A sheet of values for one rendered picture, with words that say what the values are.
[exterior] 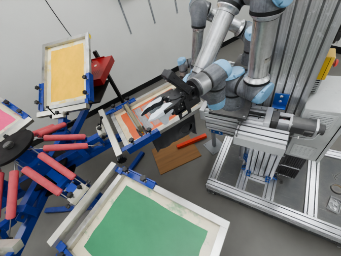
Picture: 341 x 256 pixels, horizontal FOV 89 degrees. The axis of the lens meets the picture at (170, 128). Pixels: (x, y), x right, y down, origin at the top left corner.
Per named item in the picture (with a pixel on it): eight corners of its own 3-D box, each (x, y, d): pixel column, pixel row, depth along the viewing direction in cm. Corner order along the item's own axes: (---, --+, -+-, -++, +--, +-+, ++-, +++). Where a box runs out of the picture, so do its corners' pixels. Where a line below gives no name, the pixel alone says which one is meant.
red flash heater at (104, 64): (87, 68, 264) (82, 61, 255) (115, 61, 256) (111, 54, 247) (72, 92, 223) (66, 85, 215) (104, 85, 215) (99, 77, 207)
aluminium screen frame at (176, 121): (174, 81, 194) (173, 78, 191) (206, 106, 155) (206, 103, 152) (110, 115, 180) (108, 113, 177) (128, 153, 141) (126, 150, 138)
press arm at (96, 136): (107, 131, 158) (104, 128, 154) (109, 135, 154) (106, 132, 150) (90, 141, 155) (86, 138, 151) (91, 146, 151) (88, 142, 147)
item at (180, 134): (192, 129, 189) (187, 104, 163) (197, 133, 184) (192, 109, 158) (156, 151, 181) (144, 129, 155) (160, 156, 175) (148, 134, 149)
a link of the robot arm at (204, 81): (209, 73, 57) (194, 69, 63) (199, 81, 56) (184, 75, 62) (213, 93, 62) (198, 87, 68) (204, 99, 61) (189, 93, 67)
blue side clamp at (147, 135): (159, 132, 150) (156, 127, 145) (161, 135, 146) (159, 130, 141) (128, 150, 144) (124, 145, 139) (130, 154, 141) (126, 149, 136)
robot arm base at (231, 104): (247, 97, 108) (249, 83, 101) (241, 113, 100) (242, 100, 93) (223, 93, 115) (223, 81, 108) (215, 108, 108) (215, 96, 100)
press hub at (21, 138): (114, 185, 234) (36, 114, 136) (124, 211, 207) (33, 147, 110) (87, 202, 227) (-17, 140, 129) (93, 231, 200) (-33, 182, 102)
